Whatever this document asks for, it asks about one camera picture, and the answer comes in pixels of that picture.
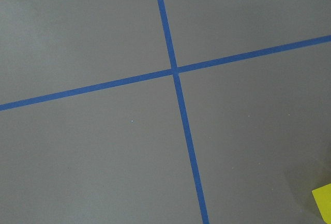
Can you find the yellow wooden block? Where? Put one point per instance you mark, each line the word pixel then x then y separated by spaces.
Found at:
pixel 322 198

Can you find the blue tape line crosswise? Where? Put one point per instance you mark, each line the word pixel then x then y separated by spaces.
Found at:
pixel 164 73

